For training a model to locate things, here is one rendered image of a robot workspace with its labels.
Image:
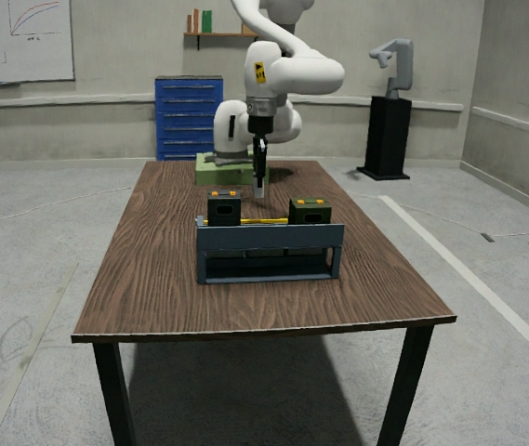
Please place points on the yellow bar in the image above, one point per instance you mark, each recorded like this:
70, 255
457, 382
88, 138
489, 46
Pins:
247, 221

